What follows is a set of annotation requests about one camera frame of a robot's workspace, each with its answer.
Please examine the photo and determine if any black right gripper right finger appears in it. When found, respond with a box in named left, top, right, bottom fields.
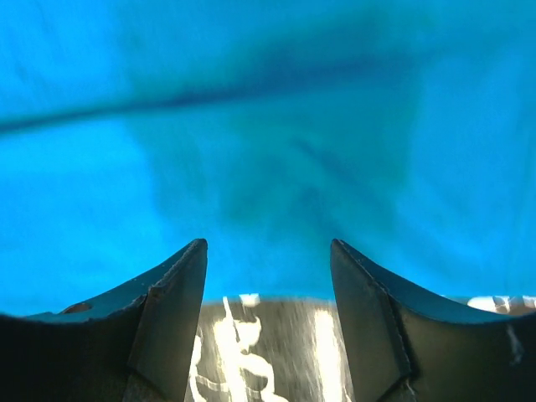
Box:
left=330, top=240, right=535, bottom=401

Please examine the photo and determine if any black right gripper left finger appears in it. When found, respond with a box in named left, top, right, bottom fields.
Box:
left=1, top=239, right=208, bottom=401

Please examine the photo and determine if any blue t shirt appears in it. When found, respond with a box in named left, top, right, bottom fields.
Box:
left=1, top=1, right=535, bottom=315

